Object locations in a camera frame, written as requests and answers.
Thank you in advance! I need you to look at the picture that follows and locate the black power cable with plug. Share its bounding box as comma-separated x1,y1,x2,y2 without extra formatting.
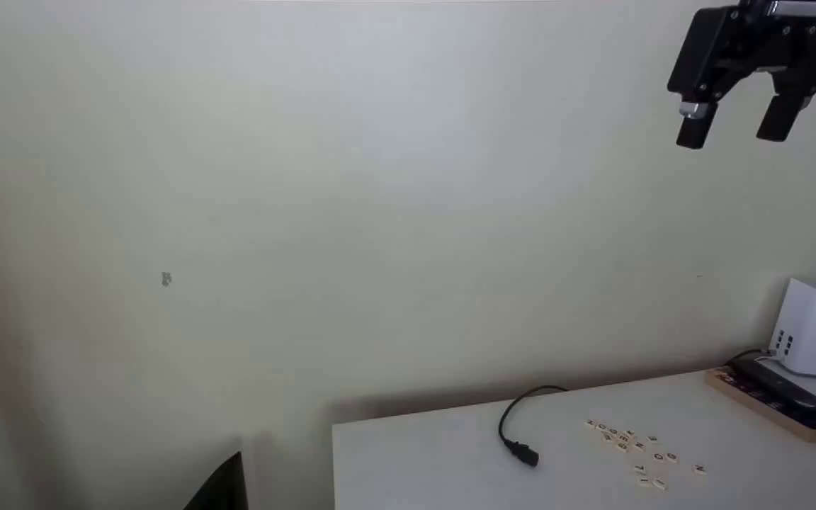
496,382,569,470

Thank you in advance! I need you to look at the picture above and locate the black angular panel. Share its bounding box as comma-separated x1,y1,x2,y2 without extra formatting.
181,448,249,510

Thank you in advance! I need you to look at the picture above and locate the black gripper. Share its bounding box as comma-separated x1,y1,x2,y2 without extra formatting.
666,3,816,151

